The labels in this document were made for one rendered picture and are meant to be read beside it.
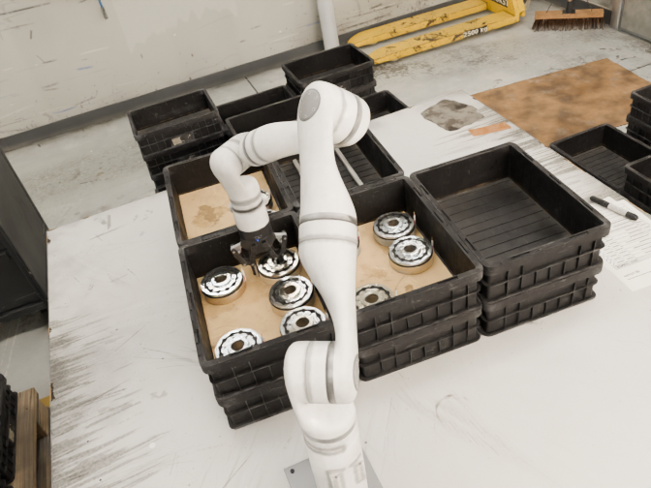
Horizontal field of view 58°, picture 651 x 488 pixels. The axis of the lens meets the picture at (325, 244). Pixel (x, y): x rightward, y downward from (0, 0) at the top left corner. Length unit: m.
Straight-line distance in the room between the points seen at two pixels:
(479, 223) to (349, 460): 0.73
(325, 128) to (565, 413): 0.75
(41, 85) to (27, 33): 0.35
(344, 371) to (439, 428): 0.46
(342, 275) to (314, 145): 0.21
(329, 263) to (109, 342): 0.89
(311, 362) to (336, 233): 0.19
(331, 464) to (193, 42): 3.80
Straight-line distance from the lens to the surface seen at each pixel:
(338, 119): 0.96
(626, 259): 1.64
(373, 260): 1.42
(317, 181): 0.91
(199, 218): 1.70
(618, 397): 1.36
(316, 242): 0.88
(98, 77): 4.50
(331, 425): 0.94
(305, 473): 1.14
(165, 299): 1.68
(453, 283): 1.21
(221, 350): 1.27
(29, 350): 2.89
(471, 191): 1.62
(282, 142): 1.09
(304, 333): 1.15
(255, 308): 1.37
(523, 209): 1.56
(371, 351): 1.26
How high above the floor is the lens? 1.78
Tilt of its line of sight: 40 degrees down
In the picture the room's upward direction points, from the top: 12 degrees counter-clockwise
